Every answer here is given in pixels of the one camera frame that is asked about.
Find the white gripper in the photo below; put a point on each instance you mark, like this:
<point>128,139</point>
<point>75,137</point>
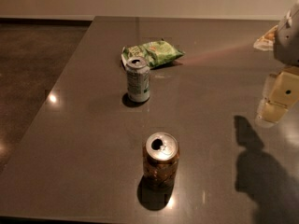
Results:
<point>288,42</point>

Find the green chip bag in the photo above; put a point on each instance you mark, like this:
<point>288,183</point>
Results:
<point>156,53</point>

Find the orange soda can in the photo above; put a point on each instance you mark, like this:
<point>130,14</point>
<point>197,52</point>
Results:
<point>160,160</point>

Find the green white 7up can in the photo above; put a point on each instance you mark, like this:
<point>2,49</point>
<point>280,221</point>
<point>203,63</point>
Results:
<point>138,79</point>

